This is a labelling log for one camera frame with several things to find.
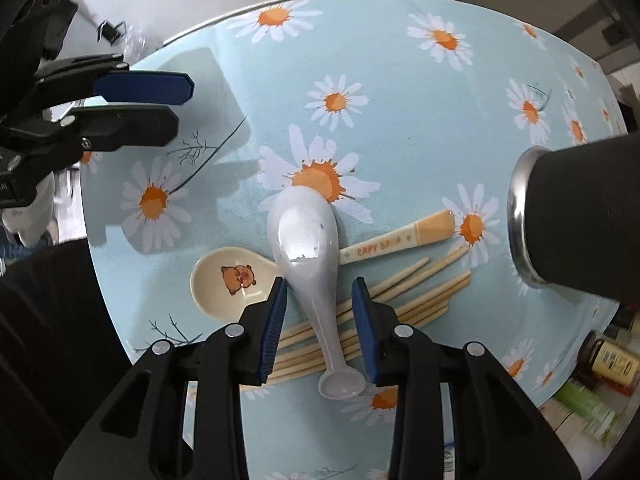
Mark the person's left hand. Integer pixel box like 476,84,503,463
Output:
0,180,58,248

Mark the black cup with steel rim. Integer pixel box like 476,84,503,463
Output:
507,132,640,306

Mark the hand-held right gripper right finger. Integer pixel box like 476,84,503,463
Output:
351,276,583,480

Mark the pile of wooden chopsticks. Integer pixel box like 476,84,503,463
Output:
265,246,473,386

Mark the black binder clip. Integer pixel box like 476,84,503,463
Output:
96,20,127,44

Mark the daisy print tablecloth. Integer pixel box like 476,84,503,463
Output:
80,0,631,480

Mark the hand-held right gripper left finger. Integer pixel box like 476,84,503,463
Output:
52,276,290,480

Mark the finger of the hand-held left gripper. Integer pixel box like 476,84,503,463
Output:
35,54,195,106
30,105,180,176

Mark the row of condiment bottles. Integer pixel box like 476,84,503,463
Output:
550,305,640,446

